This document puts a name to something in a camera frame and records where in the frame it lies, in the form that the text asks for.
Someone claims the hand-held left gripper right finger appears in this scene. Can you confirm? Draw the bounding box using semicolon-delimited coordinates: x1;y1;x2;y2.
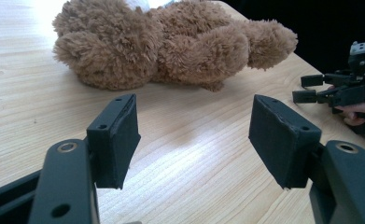
247;94;322;190

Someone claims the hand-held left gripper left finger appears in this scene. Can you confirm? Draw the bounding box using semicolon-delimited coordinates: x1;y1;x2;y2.
86;93;142;190

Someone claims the brown plush teddy bear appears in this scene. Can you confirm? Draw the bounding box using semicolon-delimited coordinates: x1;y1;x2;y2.
51;0;299;92

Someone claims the grey knit scarf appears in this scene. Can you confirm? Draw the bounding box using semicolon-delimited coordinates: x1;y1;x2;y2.
125;0;175;12

